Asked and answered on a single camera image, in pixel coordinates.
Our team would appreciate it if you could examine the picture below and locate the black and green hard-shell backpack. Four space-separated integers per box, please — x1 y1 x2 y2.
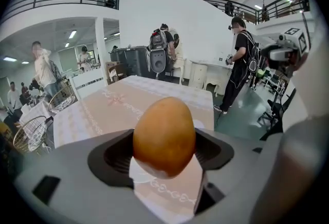
244 34 267 78

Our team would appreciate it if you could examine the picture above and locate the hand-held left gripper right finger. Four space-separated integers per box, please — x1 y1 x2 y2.
179 127 267 224

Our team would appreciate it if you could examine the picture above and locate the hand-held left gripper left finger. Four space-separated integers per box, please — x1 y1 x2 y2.
14 129 170 224

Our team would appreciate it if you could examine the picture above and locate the black office chair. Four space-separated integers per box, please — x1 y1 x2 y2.
259 88 298 141

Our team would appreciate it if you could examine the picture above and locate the white ornate dresser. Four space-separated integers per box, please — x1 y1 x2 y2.
190 60 233 97

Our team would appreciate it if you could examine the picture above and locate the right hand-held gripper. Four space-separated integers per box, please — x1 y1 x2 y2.
260 27 308 74

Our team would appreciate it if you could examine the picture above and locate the cardboard box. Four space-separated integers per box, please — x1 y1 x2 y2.
105 61 121 82

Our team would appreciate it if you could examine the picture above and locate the grey hard-shell backpack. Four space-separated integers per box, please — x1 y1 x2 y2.
145 29 172 74

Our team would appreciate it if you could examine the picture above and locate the brown egg-shaped bread roll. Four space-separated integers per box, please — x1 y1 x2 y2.
132 96 196 179

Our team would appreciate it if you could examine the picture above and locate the person's right forearm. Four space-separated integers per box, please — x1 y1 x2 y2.
282 38 329 131

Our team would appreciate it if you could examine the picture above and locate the black storage cabinet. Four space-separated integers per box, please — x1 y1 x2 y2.
109 46 155 78

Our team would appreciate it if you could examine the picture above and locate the gold wire basket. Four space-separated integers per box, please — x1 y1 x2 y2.
47 85 78 115
12 115 49 155

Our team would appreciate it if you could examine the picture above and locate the white ornate chair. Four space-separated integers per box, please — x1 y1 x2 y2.
171 57 192 85

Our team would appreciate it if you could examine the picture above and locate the white slatted chair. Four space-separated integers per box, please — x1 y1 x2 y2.
68 68 108 101

